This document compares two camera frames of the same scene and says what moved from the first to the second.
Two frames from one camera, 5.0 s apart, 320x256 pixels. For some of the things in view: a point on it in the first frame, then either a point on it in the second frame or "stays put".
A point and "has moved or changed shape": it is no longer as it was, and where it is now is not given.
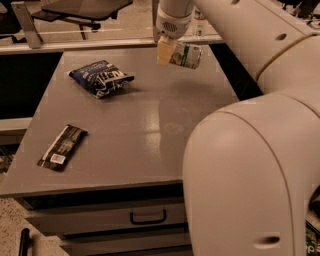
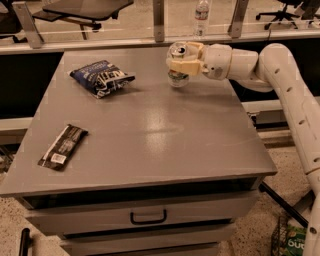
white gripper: [172, 26] to [216, 61]
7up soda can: [186, 55] has moved or changed shape
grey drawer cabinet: [96, 158] stays put
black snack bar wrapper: [61, 148] stays put
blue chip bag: [101, 77] stays put
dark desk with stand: [82, 13] stays put
